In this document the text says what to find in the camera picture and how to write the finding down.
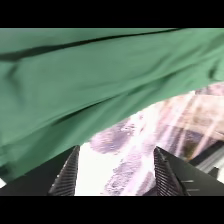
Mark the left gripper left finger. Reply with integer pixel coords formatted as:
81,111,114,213
0,144,81,197

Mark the silver frame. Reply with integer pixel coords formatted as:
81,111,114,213
197,151,224,175

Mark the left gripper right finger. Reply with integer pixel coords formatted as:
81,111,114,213
152,145,224,197

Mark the dark green T-shirt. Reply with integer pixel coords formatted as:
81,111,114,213
0,28,224,184

